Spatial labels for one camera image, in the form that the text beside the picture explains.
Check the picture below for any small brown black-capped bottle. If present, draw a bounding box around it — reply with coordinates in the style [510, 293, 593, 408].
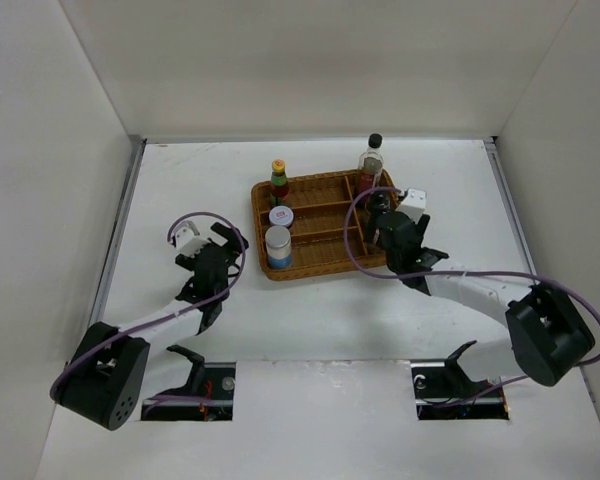
[365, 192, 391, 222]

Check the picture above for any silver-capped blue label shaker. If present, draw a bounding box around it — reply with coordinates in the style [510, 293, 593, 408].
[265, 226, 292, 269]

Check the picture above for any small jar white lid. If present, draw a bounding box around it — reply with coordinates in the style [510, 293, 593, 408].
[268, 205, 295, 229]

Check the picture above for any red sauce bottle green label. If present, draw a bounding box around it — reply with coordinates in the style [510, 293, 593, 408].
[270, 159, 290, 207]

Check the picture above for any tall dark soy sauce bottle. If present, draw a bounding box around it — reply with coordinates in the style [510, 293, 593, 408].
[355, 133, 384, 209]

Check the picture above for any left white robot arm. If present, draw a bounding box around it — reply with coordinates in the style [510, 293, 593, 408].
[50, 221, 249, 431]

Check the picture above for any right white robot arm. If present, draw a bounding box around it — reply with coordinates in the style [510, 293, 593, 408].
[365, 211, 595, 396]

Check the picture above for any woven wicker divided tray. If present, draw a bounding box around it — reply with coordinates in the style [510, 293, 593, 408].
[251, 170, 386, 281]

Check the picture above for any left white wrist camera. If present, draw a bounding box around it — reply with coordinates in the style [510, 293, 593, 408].
[169, 220, 208, 257]

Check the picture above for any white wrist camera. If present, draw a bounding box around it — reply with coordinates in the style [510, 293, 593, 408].
[396, 188, 427, 224]
[169, 220, 208, 257]

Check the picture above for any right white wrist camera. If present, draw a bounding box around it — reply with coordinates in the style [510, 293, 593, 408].
[396, 188, 427, 224]

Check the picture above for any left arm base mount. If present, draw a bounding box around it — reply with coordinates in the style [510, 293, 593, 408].
[139, 345, 237, 422]

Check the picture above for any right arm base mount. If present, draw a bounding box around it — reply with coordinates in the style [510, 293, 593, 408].
[410, 341, 509, 421]

